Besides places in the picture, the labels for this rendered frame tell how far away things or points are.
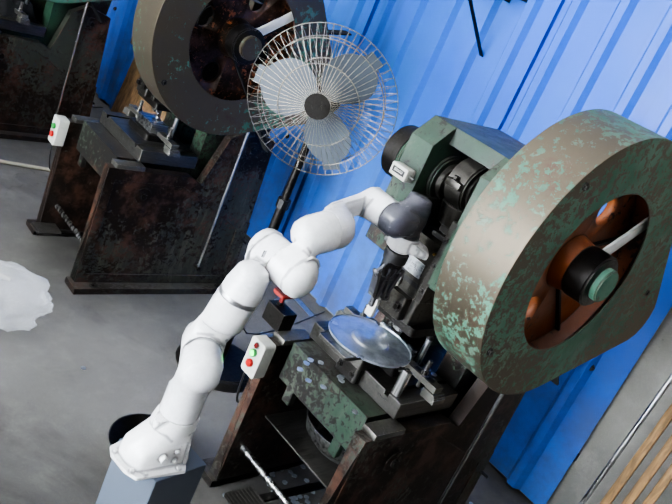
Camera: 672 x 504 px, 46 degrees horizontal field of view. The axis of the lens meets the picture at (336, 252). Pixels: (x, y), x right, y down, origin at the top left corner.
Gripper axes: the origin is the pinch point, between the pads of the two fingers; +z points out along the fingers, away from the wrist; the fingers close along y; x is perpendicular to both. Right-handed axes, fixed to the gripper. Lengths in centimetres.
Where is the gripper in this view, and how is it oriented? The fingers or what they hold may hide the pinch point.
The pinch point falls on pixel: (372, 305)
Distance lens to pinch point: 244.1
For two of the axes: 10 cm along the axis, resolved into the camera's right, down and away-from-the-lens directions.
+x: 6.1, 5.2, -6.0
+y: -7.0, 0.1, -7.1
